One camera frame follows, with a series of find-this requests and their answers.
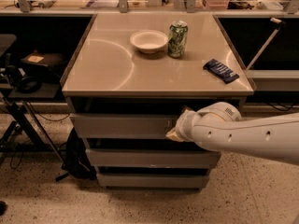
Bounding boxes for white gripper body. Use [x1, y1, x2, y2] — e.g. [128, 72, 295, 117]
[175, 110, 202, 142]

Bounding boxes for grey top drawer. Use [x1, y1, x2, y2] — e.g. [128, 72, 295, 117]
[70, 113, 178, 139]

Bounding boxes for grey drawer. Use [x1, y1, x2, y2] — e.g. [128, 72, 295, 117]
[70, 113, 178, 139]
[97, 174, 209, 189]
[86, 148, 221, 169]

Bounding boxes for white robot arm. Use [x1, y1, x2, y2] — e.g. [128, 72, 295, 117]
[166, 102, 299, 165]

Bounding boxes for grey middle drawer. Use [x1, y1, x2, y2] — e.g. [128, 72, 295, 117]
[86, 148, 221, 169]

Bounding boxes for grey drawer cabinet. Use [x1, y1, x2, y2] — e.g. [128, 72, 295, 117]
[63, 12, 254, 176]

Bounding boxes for grey bottom drawer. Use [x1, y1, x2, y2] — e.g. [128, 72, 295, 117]
[97, 174, 209, 189]

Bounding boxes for dark blue snack packet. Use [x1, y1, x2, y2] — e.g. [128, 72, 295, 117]
[204, 59, 239, 84]

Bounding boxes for green soda can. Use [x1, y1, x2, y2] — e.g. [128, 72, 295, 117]
[167, 21, 188, 58]

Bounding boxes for white bowl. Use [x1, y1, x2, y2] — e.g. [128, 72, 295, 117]
[130, 30, 168, 54]

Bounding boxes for white leaning pole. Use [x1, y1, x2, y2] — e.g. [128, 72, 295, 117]
[246, 18, 285, 70]

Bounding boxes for black stand with legs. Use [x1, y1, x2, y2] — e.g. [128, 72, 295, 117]
[0, 34, 64, 166]

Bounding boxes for black box with label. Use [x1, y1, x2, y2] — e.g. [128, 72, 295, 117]
[20, 51, 68, 83]

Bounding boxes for black headphones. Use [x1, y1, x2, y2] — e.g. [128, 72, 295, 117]
[13, 68, 41, 93]

